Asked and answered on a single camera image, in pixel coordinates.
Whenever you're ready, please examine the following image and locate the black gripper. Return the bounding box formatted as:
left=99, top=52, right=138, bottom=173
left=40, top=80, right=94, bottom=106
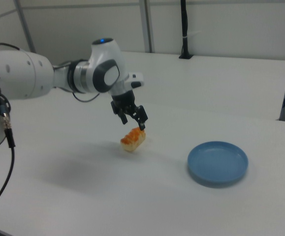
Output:
left=110, top=89, right=149, bottom=131

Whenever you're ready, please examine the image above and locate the orange glazed bread loaf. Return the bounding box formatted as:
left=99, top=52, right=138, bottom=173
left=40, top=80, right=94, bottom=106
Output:
left=120, top=126, right=147, bottom=153

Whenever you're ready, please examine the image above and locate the blue round plate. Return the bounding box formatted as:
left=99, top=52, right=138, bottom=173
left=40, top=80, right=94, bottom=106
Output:
left=187, top=141, right=249, bottom=189

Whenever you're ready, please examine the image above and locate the upright aluminium frame post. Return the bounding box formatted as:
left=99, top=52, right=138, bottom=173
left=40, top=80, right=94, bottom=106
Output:
left=139, top=0, right=156, bottom=53

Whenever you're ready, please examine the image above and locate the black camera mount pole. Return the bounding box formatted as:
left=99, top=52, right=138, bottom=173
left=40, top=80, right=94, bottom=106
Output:
left=179, top=0, right=194, bottom=60

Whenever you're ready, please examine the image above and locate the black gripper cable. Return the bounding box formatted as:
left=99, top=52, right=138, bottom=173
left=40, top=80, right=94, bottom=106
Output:
left=0, top=42, right=101, bottom=215

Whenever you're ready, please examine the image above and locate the slanted aluminium frame post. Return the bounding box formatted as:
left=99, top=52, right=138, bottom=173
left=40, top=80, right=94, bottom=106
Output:
left=13, top=0, right=36, bottom=53

